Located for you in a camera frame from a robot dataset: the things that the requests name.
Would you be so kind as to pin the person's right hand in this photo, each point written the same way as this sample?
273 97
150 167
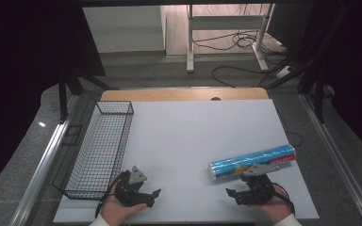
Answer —
271 207

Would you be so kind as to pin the aluminium rail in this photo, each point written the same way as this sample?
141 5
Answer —
39 169
339 160

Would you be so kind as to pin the blue plastic wrap roll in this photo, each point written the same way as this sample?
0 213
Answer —
253 162

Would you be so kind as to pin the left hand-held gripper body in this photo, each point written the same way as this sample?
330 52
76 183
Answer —
128 191

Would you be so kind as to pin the white metal desk frame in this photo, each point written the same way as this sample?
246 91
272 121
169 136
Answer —
223 23

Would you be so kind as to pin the white cabinet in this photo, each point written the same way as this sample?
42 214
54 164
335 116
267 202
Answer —
128 28

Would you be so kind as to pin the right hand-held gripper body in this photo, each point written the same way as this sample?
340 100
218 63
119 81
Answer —
257 188

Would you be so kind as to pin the black metal stand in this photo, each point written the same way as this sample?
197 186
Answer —
67 91
319 91

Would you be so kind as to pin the person's left hand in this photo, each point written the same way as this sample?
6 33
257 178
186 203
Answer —
116 211

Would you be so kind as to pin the white power strip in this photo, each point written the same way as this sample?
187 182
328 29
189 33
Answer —
284 72

